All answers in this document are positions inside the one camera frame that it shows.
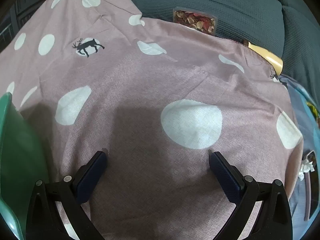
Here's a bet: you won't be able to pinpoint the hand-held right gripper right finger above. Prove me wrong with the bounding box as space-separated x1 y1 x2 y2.
209 151 293 240

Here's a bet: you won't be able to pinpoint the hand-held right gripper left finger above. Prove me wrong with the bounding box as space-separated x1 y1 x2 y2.
25 151 108 240

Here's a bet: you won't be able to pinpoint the green plastic plate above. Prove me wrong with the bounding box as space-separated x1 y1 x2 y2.
0 92 50 240

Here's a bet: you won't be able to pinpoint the white crumpled tissue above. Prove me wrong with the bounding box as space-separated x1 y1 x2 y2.
297 157 315 180

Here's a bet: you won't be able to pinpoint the blue printed cloth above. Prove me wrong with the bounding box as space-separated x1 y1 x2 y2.
280 75 320 220

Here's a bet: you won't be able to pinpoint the pink polka dot cloth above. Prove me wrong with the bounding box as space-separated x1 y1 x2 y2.
0 0 304 240

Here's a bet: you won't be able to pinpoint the yellow plastic object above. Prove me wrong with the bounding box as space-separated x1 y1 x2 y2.
247 42 283 72

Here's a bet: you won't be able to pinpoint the clear box of dried petals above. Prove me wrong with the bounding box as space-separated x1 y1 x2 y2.
173 8 218 36

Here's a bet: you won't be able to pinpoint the dark glass cabinet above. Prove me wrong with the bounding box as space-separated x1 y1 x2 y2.
0 0 37 50

